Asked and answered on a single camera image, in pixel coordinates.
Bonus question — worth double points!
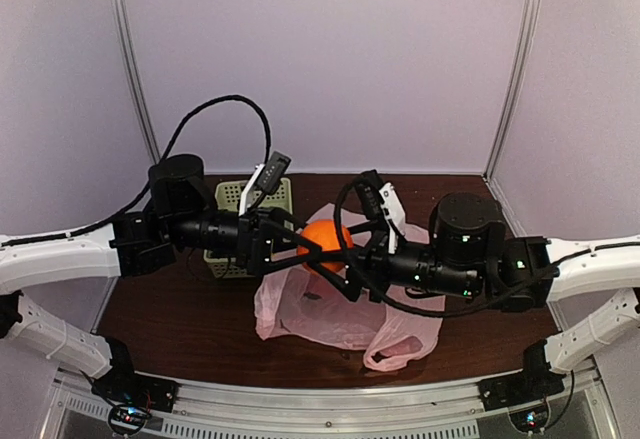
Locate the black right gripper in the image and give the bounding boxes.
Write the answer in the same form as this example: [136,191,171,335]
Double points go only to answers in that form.
[307,221,480,306]

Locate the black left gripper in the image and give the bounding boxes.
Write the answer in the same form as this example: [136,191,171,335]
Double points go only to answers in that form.
[166,205,323,277]

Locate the orange fruit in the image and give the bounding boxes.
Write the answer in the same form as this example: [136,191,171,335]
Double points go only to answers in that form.
[296,219,354,274]

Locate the pink plastic bag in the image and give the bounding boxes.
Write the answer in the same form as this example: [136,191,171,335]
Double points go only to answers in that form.
[253,202,447,373]

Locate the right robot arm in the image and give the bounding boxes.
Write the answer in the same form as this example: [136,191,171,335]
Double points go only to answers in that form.
[297,193,639,401]

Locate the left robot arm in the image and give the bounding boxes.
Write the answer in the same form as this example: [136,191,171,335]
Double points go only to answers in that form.
[1,154,322,403]

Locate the green perforated plastic basket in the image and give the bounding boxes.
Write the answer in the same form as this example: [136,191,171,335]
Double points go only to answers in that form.
[203,178,293,280]

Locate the right circuit board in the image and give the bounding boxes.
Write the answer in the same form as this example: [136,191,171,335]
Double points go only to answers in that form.
[509,404,550,435]

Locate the circuit board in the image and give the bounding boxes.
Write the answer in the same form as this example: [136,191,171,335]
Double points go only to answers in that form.
[509,404,550,435]
[107,404,151,435]

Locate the left circuit board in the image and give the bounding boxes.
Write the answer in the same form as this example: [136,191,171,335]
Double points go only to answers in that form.
[107,404,151,435]

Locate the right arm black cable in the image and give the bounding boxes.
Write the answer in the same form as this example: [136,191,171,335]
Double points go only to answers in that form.
[333,171,556,318]

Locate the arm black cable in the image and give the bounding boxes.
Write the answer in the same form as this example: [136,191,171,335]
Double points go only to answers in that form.
[0,94,274,250]
[333,171,556,318]

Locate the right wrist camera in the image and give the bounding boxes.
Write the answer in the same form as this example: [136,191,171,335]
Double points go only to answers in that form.
[356,169,406,254]

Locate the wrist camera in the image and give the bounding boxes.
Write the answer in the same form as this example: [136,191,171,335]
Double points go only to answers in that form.
[238,151,291,216]
[356,169,406,254]

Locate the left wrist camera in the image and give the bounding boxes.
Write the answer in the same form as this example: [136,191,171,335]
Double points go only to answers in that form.
[238,151,291,216]

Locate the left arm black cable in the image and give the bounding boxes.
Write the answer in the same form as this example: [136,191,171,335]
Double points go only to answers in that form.
[0,94,274,250]

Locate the front aluminium rail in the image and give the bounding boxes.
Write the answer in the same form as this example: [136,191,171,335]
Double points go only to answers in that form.
[49,358,601,439]

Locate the left aluminium frame post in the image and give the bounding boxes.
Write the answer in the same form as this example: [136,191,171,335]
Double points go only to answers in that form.
[111,0,162,165]

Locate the aluminium frame post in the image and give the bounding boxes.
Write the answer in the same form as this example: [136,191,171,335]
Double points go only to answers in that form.
[483,0,541,183]
[111,0,162,165]

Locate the right aluminium frame post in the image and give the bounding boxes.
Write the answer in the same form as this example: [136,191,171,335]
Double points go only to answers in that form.
[483,0,541,183]

